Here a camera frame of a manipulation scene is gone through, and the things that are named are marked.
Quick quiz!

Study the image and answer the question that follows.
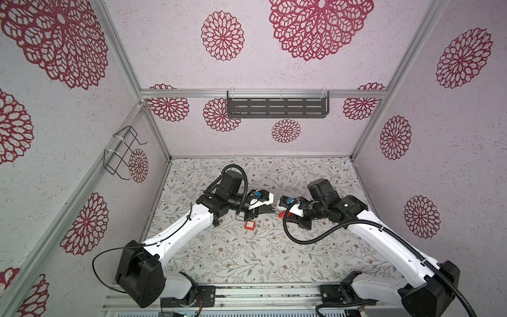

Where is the thin black left cable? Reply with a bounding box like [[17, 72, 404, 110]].
[[92, 203, 195, 295]]

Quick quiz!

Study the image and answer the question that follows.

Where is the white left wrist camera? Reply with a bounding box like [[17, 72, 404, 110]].
[[249, 190, 274, 209]]

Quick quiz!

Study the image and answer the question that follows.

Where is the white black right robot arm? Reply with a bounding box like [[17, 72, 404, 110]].
[[279, 179, 462, 316]]

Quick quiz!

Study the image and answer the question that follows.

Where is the dark metal wall shelf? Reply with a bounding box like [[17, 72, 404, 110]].
[[226, 91, 330, 119]]

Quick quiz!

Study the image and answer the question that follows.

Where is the black corrugated right cable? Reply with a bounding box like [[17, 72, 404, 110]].
[[282, 201, 478, 317]]

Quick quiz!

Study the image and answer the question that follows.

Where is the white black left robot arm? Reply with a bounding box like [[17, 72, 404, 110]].
[[115, 165, 274, 309]]

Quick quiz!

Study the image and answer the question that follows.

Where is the red padlock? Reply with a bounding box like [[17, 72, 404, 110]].
[[279, 211, 291, 220], [244, 221, 256, 231]]

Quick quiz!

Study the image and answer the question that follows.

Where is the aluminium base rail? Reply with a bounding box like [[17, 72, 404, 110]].
[[99, 282, 408, 316]]

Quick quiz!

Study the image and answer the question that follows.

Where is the black wire wall basket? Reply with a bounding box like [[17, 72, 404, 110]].
[[102, 125, 149, 184]]

